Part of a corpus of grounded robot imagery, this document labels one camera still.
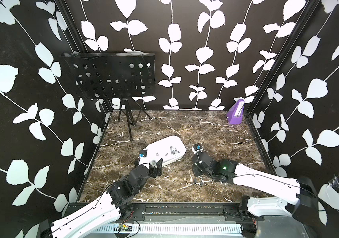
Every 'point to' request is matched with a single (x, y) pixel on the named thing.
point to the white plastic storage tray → (169, 149)
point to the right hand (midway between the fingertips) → (191, 162)
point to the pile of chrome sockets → (195, 181)
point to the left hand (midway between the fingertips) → (155, 157)
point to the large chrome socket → (157, 154)
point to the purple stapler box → (235, 114)
